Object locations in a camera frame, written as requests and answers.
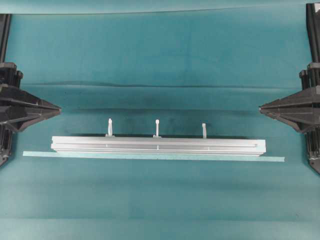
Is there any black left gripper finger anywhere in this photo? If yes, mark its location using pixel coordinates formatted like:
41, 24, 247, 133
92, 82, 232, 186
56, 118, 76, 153
0, 108, 61, 132
0, 87, 61, 111

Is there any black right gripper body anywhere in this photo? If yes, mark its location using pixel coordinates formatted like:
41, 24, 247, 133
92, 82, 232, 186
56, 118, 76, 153
299, 62, 320, 134

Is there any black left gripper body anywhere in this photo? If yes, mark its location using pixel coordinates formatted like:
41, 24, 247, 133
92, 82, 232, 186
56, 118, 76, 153
0, 62, 23, 133

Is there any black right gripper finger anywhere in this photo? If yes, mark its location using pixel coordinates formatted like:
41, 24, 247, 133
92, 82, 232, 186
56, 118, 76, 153
259, 109, 320, 134
259, 87, 320, 110

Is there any large silver metal rail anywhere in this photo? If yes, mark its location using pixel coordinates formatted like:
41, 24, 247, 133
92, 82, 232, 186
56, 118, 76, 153
51, 136, 267, 156

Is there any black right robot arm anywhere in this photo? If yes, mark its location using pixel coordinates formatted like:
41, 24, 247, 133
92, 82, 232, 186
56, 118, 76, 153
259, 3, 320, 173

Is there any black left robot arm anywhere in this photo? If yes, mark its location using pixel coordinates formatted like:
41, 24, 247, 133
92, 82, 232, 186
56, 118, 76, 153
0, 14, 61, 166

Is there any white cable tie left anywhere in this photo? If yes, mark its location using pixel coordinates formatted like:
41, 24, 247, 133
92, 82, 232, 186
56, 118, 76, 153
105, 118, 114, 137

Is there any white cable tie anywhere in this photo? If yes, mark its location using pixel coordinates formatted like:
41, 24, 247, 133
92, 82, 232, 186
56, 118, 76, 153
105, 118, 114, 137
153, 119, 161, 138
202, 123, 207, 139

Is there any white cable tie right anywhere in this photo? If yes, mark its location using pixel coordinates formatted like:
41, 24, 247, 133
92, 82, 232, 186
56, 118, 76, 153
202, 123, 207, 139

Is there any white cable tie middle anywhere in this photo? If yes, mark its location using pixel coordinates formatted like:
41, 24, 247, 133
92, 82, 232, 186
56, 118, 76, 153
153, 119, 161, 138

